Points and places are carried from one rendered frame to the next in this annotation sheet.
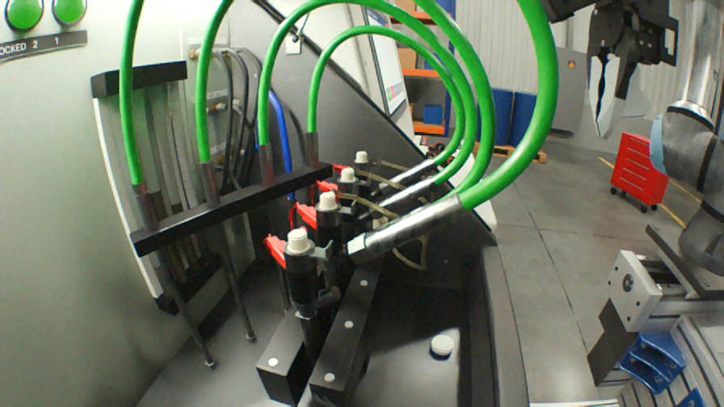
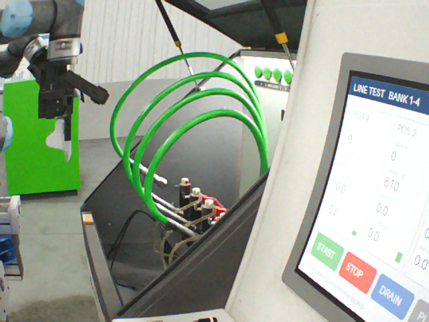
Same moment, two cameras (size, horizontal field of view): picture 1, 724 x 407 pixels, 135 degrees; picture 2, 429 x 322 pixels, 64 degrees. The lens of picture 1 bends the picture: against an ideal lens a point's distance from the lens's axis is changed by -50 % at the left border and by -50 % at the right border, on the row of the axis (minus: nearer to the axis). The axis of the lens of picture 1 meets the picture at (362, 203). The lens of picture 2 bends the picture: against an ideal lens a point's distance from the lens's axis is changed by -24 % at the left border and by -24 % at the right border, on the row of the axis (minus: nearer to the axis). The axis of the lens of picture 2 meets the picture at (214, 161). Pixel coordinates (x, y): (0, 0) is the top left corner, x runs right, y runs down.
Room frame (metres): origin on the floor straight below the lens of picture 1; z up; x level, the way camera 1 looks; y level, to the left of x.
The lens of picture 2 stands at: (1.08, -0.45, 1.42)
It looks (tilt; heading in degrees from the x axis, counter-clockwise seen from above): 14 degrees down; 146
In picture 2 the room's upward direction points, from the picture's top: 2 degrees clockwise
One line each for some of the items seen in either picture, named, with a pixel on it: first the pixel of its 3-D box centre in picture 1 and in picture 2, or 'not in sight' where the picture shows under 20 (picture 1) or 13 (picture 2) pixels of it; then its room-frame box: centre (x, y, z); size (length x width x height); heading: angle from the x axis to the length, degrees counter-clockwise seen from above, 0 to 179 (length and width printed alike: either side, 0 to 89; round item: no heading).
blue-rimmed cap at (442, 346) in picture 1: (442, 345); not in sight; (0.32, -0.14, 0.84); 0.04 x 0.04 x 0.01
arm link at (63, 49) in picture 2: not in sight; (63, 50); (0.26, -0.28, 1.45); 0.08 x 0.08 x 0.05
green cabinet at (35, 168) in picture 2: not in sight; (38, 133); (-3.53, 0.23, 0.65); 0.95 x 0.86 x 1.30; 84
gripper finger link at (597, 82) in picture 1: (614, 98); (58, 141); (0.28, -0.28, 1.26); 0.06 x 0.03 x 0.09; 77
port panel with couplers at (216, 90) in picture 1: (217, 105); not in sight; (0.51, 0.26, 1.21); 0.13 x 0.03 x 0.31; 167
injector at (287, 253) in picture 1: (319, 329); (180, 225); (0.21, 0.04, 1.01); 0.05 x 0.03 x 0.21; 77
